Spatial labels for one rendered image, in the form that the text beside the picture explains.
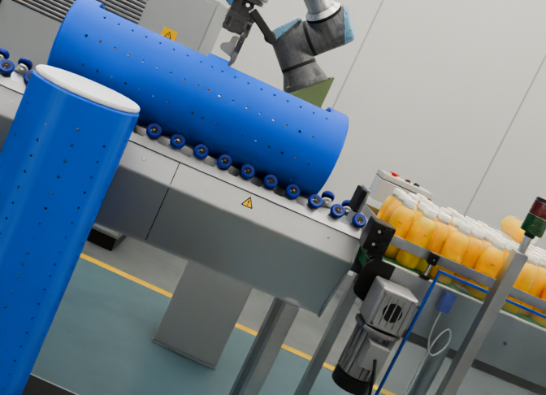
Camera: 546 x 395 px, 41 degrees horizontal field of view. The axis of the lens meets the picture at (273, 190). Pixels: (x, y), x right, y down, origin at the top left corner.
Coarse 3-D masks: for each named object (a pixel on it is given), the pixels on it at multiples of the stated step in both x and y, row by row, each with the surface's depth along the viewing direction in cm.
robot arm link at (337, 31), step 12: (312, 0) 287; (324, 0) 288; (336, 0) 295; (312, 12) 291; (324, 12) 289; (336, 12) 290; (348, 12) 295; (312, 24) 294; (324, 24) 291; (336, 24) 292; (348, 24) 291; (312, 36) 295; (324, 36) 294; (336, 36) 294; (348, 36) 294; (324, 48) 298
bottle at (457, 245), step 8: (456, 232) 221; (464, 232) 220; (448, 240) 222; (456, 240) 220; (464, 240) 220; (448, 248) 221; (456, 248) 220; (464, 248) 220; (448, 256) 221; (456, 256) 220; (432, 272) 223; (448, 272) 221
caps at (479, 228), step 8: (448, 208) 252; (456, 216) 245; (472, 224) 231; (480, 224) 245; (472, 232) 226; (480, 232) 224; (488, 232) 230; (496, 232) 243; (496, 240) 223; (504, 240) 233; (512, 240) 244; (504, 248) 223; (512, 248) 226; (528, 248) 242; (536, 248) 258; (528, 256) 225; (536, 256) 226; (544, 256) 240; (544, 264) 228
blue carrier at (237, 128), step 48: (96, 48) 205; (144, 48) 208; (144, 96) 209; (192, 96) 209; (240, 96) 212; (288, 96) 218; (192, 144) 219; (240, 144) 214; (288, 144) 214; (336, 144) 216
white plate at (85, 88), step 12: (48, 72) 180; (60, 72) 189; (60, 84) 175; (72, 84) 179; (84, 84) 188; (96, 84) 198; (84, 96) 175; (96, 96) 177; (108, 96) 186; (120, 96) 196; (120, 108) 180; (132, 108) 185
